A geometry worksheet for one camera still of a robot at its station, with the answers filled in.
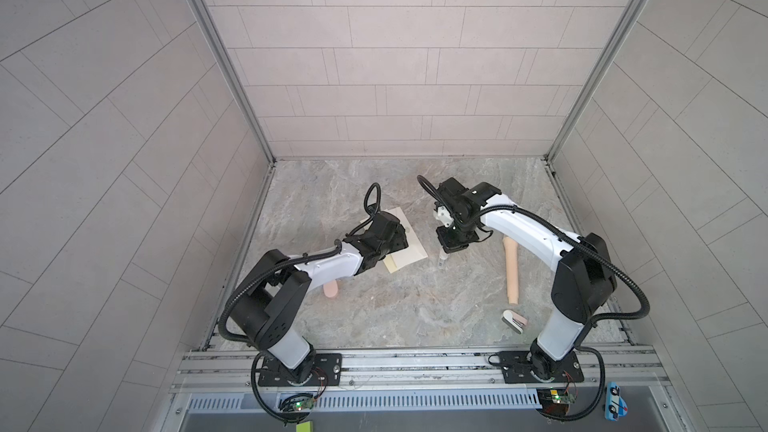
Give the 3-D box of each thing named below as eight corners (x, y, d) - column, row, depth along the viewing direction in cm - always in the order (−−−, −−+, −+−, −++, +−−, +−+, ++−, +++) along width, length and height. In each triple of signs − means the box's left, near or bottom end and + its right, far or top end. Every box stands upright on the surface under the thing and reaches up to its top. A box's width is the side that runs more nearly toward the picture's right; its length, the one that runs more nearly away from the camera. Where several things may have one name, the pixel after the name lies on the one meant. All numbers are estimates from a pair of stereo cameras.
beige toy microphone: (508, 304, 83) (511, 300, 81) (503, 242, 96) (506, 237, 93) (519, 305, 83) (523, 301, 80) (513, 243, 95) (516, 238, 93)
